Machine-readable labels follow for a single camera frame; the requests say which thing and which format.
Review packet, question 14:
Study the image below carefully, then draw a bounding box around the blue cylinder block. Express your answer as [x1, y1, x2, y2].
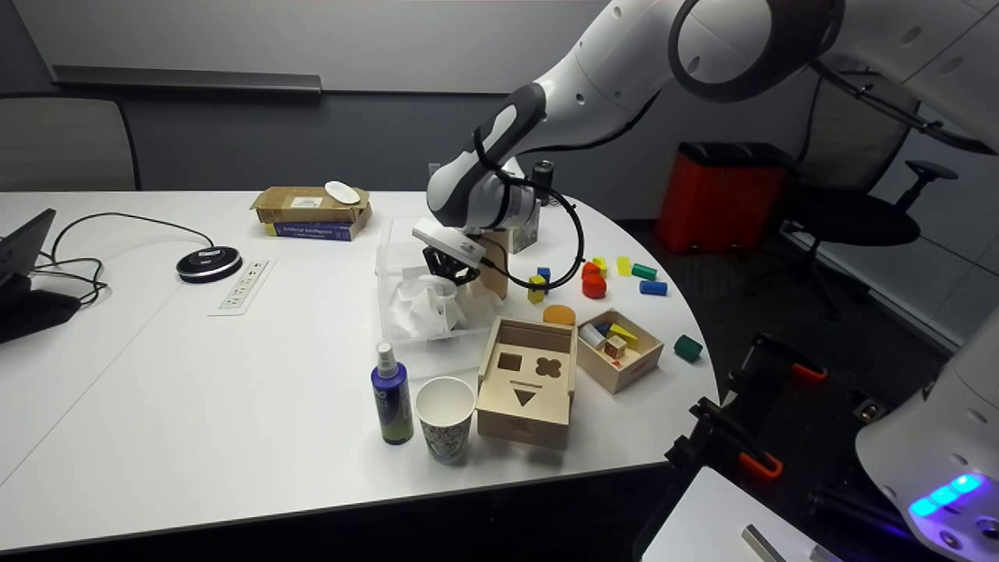
[639, 280, 669, 297]

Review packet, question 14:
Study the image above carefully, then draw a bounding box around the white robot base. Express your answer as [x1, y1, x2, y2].
[856, 310, 999, 562]

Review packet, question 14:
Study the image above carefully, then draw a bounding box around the clear plastic basket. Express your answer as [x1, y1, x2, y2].
[364, 231, 486, 347]

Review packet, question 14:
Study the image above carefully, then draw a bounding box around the white power strip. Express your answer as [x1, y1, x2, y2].
[217, 259, 269, 315]

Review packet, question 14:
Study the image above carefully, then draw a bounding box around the yellow block beside bottle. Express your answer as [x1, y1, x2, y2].
[528, 276, 547, 304]

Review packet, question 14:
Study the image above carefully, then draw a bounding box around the whiteboard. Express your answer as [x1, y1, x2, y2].
[12, 0, 606, 95]

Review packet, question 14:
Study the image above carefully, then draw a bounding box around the black round puck device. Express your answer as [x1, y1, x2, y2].
[177, 246, 244, 284]

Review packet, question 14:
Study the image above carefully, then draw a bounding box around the red block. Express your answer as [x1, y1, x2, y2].
[581, 262, 606, 299]

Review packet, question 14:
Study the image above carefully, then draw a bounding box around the patterned paper cup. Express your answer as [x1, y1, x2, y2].
[416, 378, 476, 464]

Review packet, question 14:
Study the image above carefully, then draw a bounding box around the wooden shape sorter box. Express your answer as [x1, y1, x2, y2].
[477, 319, 578, 451]

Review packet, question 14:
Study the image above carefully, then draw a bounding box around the red trash bin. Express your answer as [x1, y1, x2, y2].
[656, 145, 790, 252]

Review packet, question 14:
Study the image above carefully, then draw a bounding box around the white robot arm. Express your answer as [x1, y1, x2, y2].
[413, 0, 845, 284]

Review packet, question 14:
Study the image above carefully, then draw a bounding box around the black office chair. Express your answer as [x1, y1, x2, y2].
[781, 76, 955, 315]

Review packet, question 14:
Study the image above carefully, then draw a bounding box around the green cylinder block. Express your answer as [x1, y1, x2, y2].
[632, 262, 660, 280]

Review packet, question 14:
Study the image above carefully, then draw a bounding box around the black clamp with orange handles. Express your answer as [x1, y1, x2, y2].
[665, 332, 832, 485]

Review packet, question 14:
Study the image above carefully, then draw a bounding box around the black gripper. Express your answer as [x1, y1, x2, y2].
[423, 242, 481, 287]

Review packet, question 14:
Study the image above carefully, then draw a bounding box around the white wipe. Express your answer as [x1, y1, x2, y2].
[390, 276, 461, 341]

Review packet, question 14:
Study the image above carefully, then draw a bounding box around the small wooden tray box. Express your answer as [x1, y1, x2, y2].
[574, 310, 662, 394]

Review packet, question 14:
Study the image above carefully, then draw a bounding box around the purple spray bottle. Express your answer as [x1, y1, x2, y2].
[371, 344, 413, 442]

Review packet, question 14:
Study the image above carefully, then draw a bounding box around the black laptop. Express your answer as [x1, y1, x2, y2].
[0, 208, 81, 344]

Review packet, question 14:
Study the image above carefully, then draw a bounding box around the cardboard box with tape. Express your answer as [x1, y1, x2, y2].
[254, 181, 371, 240]

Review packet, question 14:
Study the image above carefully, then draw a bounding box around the black tumbler cup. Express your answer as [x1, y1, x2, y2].
[532, 159, 552, 205]

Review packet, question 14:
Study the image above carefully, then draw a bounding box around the yellow block far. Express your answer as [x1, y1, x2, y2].
[615, 255, 632, 276]

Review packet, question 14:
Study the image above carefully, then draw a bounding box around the grey tissue box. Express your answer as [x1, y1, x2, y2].
[509, 188, 541, 252]

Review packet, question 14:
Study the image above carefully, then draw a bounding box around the green block at edge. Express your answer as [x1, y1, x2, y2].
[673, 335, 703, 361]

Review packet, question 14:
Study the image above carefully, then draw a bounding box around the black cable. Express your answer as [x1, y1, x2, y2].
[31, 208, 220, 310]

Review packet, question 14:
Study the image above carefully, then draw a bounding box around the tan tall bottle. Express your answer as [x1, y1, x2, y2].
[477, 231, 509, 299]

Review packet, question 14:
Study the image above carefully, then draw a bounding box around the orange round disc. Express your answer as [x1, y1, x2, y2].
[544, 306, 574, 324]

